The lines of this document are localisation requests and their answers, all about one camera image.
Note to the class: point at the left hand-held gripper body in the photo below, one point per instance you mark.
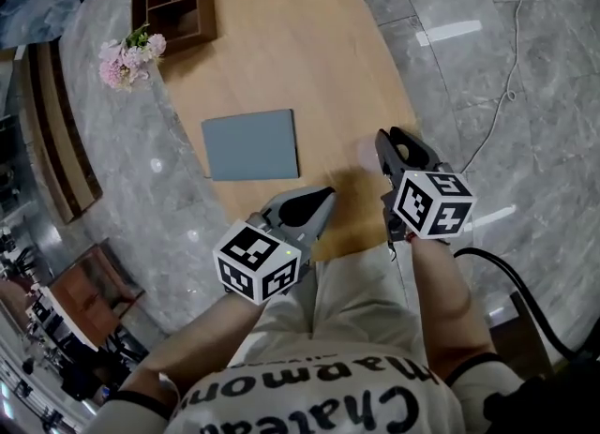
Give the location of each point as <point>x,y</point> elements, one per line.
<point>255,258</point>

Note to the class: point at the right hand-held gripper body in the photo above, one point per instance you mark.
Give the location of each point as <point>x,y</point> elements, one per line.
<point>433,205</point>

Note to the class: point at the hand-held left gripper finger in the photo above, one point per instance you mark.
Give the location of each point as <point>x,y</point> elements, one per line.
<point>311,221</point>
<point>293,200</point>

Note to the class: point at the oval wooden table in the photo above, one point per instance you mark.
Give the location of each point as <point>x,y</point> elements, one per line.
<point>290,57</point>

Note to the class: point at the long dark wooden cabinet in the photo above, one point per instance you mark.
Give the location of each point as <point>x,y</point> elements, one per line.
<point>61,132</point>

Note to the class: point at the pink flower bouquet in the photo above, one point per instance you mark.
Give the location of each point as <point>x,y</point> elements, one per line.
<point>129,59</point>

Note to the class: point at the brown glass-top side table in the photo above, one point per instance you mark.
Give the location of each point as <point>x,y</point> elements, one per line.
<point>91,291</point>

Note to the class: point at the beige shorts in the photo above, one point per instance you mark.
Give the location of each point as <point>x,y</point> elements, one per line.
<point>356,301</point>

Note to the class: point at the brown wooden compartment shelf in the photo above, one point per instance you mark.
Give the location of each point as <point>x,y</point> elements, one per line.
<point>175,5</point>

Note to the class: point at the person's left forearm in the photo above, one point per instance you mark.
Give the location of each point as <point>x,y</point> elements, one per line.
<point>197,338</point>

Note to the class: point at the person's right forearm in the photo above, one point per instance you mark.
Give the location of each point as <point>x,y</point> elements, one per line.
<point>445,301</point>

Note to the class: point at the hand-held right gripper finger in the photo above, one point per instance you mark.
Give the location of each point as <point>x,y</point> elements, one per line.
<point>385,151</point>
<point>419,151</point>

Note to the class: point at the white printed t-shirt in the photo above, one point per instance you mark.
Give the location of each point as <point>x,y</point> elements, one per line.
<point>328,399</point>

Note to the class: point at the brown wooden stool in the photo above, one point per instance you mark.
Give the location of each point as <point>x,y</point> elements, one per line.
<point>515,333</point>

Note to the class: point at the blue grey rug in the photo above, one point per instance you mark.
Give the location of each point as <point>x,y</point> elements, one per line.
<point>37,5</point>

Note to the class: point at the grey closed laptop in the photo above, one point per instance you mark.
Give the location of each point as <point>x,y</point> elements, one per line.
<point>250,146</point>

